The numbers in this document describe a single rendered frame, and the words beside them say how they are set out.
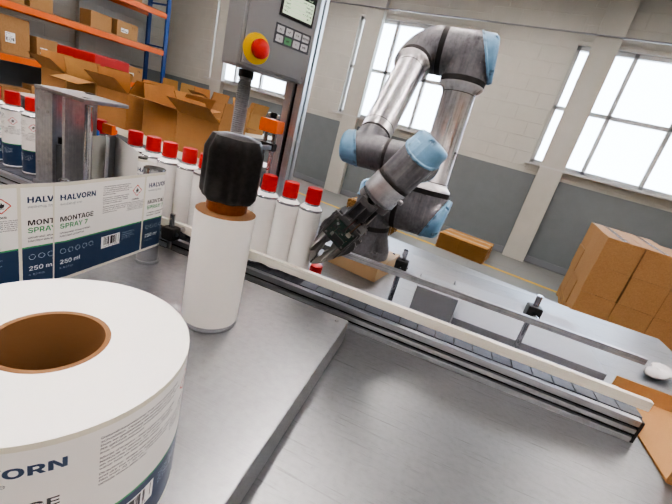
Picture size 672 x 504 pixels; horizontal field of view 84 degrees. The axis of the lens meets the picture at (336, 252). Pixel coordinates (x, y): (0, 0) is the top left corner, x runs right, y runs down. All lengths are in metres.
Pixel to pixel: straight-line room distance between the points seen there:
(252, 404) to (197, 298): 0.18
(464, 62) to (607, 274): 3.07
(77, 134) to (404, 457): 0.90
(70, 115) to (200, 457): 0.76
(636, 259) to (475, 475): 3.40
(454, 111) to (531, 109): 5.06
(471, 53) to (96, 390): 1.00
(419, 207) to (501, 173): 5.05
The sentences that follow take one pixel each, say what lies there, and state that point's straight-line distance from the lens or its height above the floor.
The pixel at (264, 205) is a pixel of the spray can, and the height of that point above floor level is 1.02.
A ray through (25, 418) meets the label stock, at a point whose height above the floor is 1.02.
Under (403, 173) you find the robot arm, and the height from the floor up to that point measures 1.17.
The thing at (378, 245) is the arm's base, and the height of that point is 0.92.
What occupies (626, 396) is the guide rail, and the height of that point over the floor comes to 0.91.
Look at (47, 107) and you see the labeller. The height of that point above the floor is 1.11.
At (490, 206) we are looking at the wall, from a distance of 6.10.
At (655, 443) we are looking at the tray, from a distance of 0.97.
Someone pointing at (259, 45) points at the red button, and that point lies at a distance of 0.88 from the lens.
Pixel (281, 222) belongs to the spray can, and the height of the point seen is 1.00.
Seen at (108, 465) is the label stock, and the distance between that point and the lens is 0.33.
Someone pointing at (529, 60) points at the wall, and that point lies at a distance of 6.24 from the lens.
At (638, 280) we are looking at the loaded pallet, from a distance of 3.96.
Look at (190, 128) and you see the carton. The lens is 2.67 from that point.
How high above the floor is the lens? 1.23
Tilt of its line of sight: 19 degrees down
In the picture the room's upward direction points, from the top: 15 degrees clockwise
